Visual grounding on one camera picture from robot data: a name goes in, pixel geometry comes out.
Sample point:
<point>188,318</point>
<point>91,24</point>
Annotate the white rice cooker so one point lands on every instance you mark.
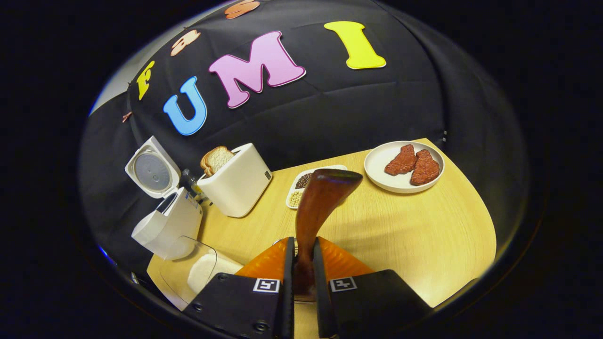
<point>169,226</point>

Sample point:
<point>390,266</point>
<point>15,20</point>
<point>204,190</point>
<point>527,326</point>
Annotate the white toaster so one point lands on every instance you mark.
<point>235,188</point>

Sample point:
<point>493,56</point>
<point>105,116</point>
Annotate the pink cloth clip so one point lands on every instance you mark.
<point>127,117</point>

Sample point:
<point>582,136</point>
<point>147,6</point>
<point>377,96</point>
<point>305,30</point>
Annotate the brown wooden spoon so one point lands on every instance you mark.
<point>320,197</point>

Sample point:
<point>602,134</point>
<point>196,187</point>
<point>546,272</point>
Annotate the white round plate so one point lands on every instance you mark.
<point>377,165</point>

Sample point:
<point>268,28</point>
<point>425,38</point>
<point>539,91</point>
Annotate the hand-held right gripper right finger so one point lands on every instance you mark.
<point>321,301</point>

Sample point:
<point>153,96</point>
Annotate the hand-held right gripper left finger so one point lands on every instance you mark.
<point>288,301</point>

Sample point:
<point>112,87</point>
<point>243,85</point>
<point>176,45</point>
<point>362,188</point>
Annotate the white rice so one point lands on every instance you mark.
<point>207,272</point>

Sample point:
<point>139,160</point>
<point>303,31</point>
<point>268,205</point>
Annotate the clear plastic bottle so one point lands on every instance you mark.
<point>191,181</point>

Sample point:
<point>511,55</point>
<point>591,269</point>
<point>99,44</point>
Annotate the white divided bean dish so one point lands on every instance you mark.
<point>294,198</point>

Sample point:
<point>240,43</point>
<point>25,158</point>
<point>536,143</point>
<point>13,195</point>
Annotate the black backdrop cloth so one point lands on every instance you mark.
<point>353,108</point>

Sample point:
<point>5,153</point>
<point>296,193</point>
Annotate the clear plastic box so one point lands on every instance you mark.
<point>179,270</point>

